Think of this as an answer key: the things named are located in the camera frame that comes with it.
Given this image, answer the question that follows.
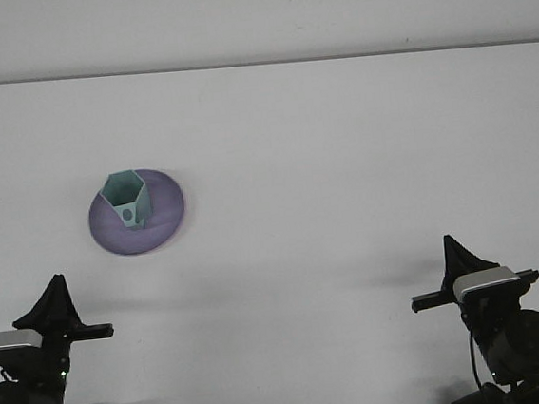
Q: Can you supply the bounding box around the pale purple round plate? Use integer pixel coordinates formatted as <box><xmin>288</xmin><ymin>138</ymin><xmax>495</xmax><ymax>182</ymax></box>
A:
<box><xmin>84</xmin><ymin>164</ymin><xmax>192</xmax><ymax>261</ymax></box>

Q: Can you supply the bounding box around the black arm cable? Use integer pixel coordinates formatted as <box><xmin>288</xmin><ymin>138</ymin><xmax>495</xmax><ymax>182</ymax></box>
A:
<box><xmin>466</xmin><ymin>329</ymin><xmax>483</xmax><ymax>387</ymax></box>

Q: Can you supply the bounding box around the pale blue angular cup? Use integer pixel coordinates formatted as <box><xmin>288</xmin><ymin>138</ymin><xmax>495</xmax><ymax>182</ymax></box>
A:
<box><xmin>95</xmin><ymin>169</ymin><xmax>155</xmax><ymax>234</ymax></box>

